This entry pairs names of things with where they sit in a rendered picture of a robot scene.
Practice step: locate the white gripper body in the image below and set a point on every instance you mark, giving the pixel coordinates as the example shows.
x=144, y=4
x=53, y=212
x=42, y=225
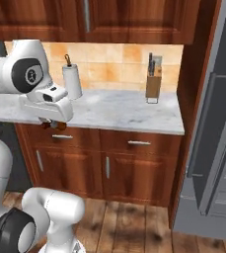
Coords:
x=52, y=108

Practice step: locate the grey fridge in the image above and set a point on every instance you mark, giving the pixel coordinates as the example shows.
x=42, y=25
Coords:
x=196, y=220

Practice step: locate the grey fridge door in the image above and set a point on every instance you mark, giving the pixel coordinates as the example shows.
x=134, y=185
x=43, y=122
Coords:
x=221, y=49

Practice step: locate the wooden drawer front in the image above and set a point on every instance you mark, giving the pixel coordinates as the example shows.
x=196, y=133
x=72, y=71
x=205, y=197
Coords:
x=85, y=136
x=160, y=141

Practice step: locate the white paper towel roll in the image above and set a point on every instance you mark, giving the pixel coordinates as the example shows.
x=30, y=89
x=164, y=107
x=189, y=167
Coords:
x=72, y=82

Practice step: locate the wooden base cupboard door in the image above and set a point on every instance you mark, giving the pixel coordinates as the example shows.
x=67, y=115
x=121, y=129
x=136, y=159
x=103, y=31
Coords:
x=140, y=179
x=68, y=171

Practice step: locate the dark grey appliance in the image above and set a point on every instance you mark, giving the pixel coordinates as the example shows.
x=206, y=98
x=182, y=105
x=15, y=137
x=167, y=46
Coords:
x=17, y=164

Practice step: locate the wooden knife block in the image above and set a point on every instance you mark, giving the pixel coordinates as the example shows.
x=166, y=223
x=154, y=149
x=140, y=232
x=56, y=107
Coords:
x=153, y=87

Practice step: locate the grey cleaver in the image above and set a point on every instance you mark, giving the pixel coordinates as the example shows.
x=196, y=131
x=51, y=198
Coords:
x=158, y=66

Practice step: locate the tall wooden side panel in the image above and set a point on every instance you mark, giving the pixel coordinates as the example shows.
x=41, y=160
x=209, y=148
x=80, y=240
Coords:
x=191, y=82

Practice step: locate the wooden wall cupboard door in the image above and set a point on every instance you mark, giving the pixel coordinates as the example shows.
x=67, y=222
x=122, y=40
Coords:
x=140, y=19
x=32, y=18

